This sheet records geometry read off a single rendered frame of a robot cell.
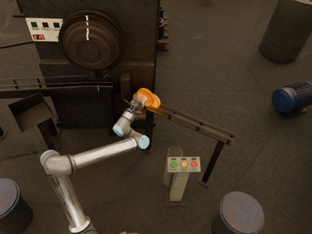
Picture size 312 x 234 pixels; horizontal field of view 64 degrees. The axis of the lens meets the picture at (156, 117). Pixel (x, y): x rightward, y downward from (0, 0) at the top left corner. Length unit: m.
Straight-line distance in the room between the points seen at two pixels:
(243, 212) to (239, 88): 1.90
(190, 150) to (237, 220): 0.98
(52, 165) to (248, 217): 1.36
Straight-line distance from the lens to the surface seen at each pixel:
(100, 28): 1.88
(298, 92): 3.28
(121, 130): 1.78
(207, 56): 3.92
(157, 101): 2.04
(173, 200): 2.37
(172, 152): 2.02
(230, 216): 1.98
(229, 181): 2.61
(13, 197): 2.13
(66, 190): 1.76
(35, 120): 2.25
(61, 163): 1.55
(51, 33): 2.17
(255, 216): 2.05
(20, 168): 2.77
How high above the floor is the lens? 2.21
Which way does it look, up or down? 49 degrees down
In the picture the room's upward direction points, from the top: 5 degrees clockwise
